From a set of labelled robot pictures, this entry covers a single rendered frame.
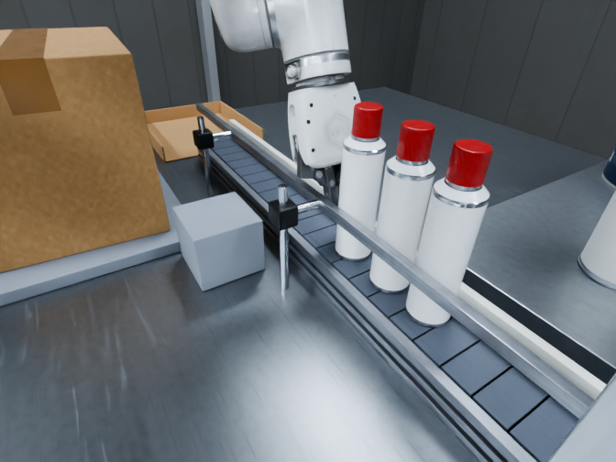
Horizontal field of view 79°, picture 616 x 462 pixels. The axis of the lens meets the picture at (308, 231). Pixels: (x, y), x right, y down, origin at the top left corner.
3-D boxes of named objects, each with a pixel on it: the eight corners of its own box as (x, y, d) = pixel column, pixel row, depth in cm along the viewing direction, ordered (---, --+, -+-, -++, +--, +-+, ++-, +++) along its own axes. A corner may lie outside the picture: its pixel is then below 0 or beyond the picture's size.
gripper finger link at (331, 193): (318, 170, 49) (325, 219, 51) (337, 166, 51) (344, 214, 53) (305, 170, 52) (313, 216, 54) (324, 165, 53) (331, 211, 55)
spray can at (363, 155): (379, 255, 53) (401, 108, 42) (348, 267, 51) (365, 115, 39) (356, 236, 57) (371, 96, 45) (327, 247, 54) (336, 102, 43)
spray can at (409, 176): (418, 285, 48) (456, 127, 37) (387, 300, 46) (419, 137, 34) (390, 262, 52) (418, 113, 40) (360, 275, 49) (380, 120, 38)
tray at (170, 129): (263, 143, 101) (263, 128, 98) (165, 162, 89) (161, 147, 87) (222, 113, 122) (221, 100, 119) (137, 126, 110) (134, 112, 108)
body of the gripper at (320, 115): (299, 75, 43) (314, 171, 47) (368, 67, 48) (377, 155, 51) (271, 85, 50) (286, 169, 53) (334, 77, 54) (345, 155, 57)
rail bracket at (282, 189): (324, 280, 56) (329, 180, 47) (280, 297, 53) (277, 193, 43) (312, 268, 58) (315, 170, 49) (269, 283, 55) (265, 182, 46)
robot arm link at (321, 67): (301, 54, 42) (305, 82, 43) (362, 49, 46) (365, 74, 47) (269, 68, 50) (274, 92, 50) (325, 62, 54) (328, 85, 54)
